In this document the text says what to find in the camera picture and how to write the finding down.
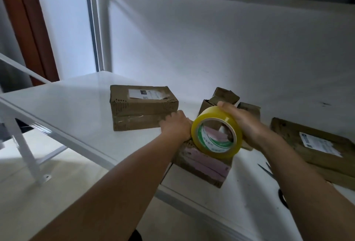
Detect person's left forearm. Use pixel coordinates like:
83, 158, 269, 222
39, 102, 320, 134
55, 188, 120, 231
30, 135, 181, 241

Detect small cardboard box red label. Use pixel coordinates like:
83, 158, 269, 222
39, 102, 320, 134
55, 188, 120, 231
237, 102, 261, 151

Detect person's right forearm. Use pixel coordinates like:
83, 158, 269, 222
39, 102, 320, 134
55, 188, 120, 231
263, 138, 355, 241

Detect black handled scissors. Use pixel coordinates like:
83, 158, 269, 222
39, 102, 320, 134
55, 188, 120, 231
257, 161, 290, 210

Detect red-brown door frame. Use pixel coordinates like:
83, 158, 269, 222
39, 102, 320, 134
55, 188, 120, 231
0, 0, 60, 87

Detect yellow tape roll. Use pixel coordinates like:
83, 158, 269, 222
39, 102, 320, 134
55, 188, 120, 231
191, 106, 244, 159

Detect long cardboard box white label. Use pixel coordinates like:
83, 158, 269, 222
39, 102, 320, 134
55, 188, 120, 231
109, 84, 180, 132

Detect perforated white metal rack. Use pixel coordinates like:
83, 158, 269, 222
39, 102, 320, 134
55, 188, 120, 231
0, 52, 70, 184

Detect person's left hand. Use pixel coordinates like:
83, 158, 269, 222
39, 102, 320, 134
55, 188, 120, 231
159, 110, 193, 143

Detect corrugated cardboard box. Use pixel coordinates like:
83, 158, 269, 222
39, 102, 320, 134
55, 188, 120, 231
198, 86, 241, 116

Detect person's right hand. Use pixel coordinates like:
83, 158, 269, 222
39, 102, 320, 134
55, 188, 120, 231
216, 101, 281, 153

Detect pink carton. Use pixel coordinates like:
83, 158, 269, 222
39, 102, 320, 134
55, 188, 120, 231
173, 138, 234, 189

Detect white metal shelf rack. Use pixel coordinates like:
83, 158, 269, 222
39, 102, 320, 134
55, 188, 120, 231
0, 0, 355, 241

